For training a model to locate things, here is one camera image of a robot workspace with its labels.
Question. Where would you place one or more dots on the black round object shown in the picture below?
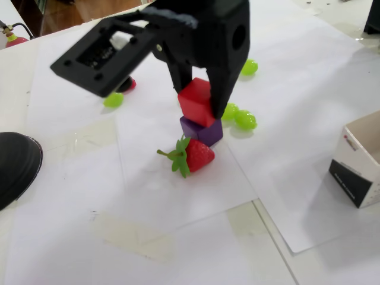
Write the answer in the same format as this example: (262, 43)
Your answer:
(15, 166)

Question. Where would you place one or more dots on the black gripper camera mount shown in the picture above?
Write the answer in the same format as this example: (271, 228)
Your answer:
(98, 86)

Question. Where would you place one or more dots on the green plastic grape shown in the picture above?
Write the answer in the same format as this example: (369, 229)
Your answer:
(113, 99)
(231, 112)
(245, 119)
(250, 67)

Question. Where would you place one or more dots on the plastic strawberry with wide leaves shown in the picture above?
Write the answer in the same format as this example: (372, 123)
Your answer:
(199, 155)

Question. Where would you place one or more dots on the red wooden cube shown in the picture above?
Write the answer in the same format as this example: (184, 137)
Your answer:
(194, 104)

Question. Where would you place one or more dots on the small white paper sheet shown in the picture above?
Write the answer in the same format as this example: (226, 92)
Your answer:
(154, 193)

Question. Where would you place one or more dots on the white and black cardboard box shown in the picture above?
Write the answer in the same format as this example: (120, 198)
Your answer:
(350, 184)

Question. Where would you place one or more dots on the purple wooden cube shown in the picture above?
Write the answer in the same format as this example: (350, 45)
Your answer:
(212, 133)

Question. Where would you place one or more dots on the black boxy stand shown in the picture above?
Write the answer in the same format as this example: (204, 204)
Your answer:
(372, 15)

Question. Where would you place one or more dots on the large white paper sheet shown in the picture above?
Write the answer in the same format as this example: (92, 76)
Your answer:
(297, 148)

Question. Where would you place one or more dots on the plastic strawberry with long stem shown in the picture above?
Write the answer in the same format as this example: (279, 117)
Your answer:
(130, 84)

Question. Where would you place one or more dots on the translucent tape strip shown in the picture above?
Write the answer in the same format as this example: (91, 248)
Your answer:
(133, 237)

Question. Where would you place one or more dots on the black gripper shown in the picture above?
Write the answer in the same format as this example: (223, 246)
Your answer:
(221, 44)

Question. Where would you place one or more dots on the red fire extinguisher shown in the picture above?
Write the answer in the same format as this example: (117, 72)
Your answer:
(16, 41)

